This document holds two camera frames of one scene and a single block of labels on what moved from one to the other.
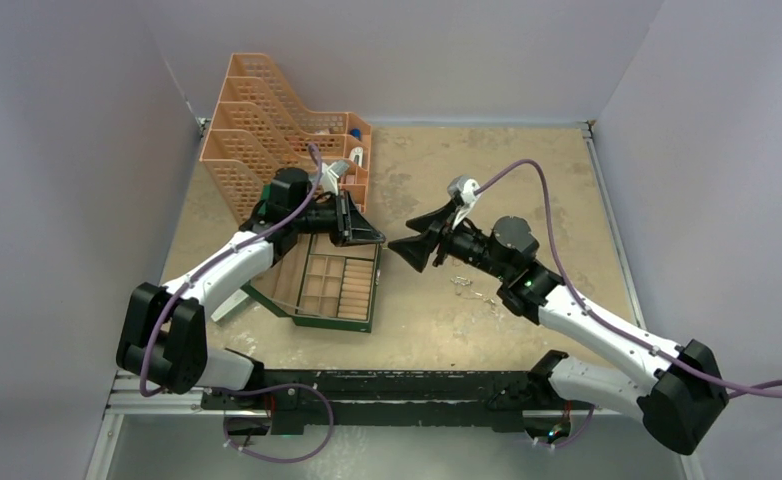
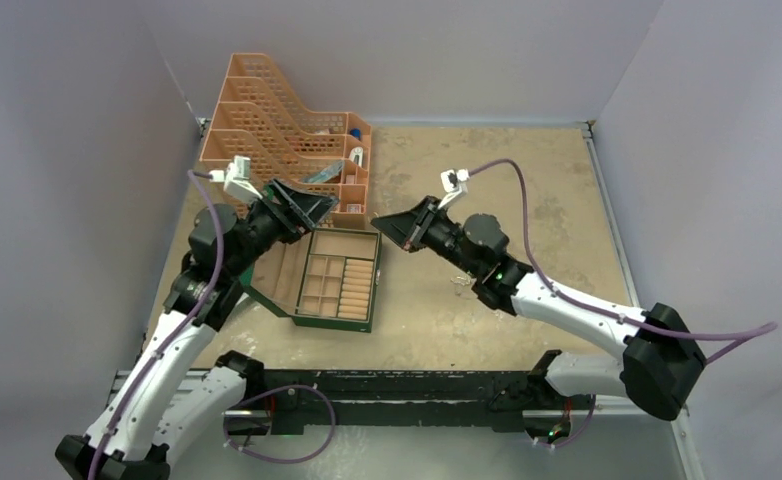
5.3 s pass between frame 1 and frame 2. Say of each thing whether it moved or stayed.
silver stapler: stayed
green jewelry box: stayed
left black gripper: moved
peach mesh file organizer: stayed
